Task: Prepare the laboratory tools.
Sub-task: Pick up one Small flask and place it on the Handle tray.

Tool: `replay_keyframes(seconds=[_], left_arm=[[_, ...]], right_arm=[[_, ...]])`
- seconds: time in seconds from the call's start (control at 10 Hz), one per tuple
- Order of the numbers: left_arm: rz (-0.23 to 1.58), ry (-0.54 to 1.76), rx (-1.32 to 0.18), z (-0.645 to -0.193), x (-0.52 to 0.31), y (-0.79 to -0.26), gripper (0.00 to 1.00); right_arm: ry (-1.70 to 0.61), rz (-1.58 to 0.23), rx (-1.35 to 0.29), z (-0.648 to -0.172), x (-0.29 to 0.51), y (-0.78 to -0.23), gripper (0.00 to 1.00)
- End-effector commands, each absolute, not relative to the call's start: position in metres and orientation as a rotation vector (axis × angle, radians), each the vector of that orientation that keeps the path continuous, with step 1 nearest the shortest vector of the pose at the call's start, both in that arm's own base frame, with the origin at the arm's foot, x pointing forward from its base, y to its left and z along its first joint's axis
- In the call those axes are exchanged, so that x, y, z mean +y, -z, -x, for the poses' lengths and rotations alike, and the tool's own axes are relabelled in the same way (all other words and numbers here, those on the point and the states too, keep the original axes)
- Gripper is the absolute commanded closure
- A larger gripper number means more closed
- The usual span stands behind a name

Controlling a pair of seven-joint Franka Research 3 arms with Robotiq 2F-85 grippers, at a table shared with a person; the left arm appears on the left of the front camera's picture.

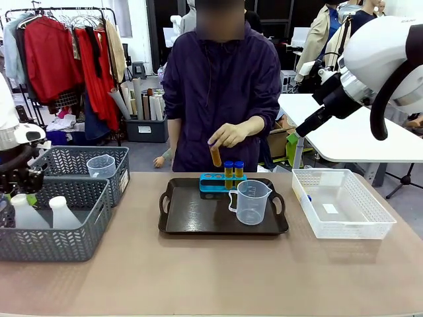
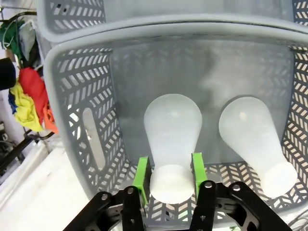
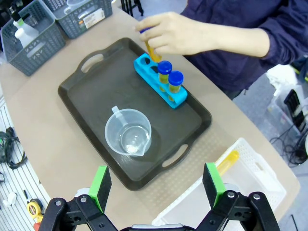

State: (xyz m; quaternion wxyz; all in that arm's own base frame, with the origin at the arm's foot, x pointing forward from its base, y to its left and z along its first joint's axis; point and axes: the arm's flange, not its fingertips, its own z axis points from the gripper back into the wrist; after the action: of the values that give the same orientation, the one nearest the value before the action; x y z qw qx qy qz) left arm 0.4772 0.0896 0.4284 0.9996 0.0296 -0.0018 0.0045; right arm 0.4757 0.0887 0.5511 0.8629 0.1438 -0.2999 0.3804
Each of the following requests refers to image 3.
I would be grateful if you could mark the finger of the green-tipped left gripper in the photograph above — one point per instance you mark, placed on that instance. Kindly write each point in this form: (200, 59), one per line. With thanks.
(24, 17)

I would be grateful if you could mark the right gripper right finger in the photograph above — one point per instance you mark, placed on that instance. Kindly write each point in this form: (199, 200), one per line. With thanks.
(213, 187)

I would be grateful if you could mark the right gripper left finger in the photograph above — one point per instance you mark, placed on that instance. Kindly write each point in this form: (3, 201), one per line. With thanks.
(101, 192)

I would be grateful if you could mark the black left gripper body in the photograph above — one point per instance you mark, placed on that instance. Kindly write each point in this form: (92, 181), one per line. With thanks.
(15, 12)

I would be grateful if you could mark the white plastic bottle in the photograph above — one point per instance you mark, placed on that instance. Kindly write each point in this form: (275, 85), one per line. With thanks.
(30, 32)
(20, 40)

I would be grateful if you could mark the clear plastic measuring cup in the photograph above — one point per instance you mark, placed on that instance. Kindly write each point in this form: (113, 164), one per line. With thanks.
(72, 3)
(113, 134)

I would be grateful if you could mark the yellow test tube blue cap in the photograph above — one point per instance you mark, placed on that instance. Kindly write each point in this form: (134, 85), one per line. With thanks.
(228, 161)
(164, 68)
(153, 54)
(175, 79)

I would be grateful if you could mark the person's left forearm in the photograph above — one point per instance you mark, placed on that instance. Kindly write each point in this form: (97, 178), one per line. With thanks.
(245, 41)

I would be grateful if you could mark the person's left hand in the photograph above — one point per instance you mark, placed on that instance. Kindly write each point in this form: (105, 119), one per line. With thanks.
(180, 33)

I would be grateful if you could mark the white plastic lattice basket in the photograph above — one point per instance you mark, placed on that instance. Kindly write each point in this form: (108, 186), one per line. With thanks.
(192, 200)

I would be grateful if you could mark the grey plastic lattice basket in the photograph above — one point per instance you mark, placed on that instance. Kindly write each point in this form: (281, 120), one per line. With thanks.
(36, 58)

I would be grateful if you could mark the grey basket with label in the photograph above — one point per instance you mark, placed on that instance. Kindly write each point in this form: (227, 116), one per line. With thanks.
(72, 27)

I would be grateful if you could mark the yellow tape measure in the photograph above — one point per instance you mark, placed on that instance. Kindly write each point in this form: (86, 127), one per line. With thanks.
(33, 208)

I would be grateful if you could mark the white slotted panel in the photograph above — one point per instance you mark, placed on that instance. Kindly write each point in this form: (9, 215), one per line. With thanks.
(14, 183)

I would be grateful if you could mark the small white plastic item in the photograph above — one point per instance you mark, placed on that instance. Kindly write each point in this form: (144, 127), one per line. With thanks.
(9, 200)

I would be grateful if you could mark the blue test tube rack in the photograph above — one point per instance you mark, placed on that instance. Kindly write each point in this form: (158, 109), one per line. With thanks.
(179, 102)

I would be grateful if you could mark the dark brown serving tray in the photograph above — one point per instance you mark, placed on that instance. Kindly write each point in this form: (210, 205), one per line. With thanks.
(91, 96)

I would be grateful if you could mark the black tripod legs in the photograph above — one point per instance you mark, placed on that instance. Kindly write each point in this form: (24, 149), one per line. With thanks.
(133, 6)

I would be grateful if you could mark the black power strip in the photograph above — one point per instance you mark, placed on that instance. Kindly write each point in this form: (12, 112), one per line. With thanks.
(295, 108)

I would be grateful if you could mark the person in purple jacket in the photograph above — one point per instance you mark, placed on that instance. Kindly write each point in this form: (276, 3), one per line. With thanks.
(240, 69)

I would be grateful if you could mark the white plastic bag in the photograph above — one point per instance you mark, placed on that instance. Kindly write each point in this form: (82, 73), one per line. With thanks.
(279, 77)

